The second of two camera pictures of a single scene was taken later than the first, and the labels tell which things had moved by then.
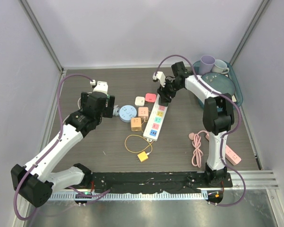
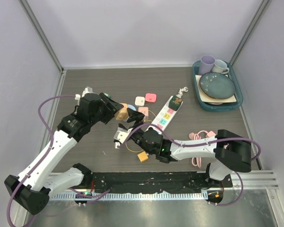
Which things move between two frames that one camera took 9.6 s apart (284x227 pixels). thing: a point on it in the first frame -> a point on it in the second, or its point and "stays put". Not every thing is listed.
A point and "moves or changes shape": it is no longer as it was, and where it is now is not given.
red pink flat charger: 150,97 stays put
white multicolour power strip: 155,121 moves or changes shape
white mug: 220,66 stays put
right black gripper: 163,92 -> 135,115
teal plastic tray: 238,92 stays put
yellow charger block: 142,156 stays put
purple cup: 206,63 stays put
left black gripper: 107,112 stays put
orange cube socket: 136,124 moves or changes shape
